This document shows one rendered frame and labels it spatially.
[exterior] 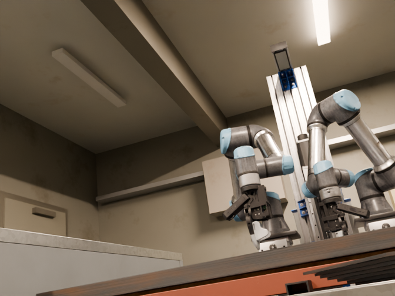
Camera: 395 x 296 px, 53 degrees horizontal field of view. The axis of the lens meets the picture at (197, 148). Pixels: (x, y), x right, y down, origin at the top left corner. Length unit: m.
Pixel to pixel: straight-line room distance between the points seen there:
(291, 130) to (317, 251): 1.49
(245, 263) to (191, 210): 4.50
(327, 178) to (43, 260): 1.05
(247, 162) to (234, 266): 0.50
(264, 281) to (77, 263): 0.78
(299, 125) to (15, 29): 2.62
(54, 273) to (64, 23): 2.72
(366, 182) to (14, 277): 1.56
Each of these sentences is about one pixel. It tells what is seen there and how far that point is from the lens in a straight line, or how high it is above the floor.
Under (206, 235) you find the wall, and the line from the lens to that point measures 5.38.
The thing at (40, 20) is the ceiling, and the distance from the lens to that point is 3.83.
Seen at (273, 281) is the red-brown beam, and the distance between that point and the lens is 1.00.
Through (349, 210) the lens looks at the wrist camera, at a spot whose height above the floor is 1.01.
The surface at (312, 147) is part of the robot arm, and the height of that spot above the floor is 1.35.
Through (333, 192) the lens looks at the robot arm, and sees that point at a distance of 1.60.
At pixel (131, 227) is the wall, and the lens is 5.84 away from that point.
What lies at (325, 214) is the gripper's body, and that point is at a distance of 1.60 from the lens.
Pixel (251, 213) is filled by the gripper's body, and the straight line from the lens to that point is 1.38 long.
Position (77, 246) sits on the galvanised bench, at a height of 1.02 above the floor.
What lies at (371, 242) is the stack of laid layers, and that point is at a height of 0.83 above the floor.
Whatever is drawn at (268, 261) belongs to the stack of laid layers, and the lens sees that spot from 1.00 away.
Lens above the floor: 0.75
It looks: 22 degrees up
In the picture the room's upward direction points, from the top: 8 degrees counter-clockwise
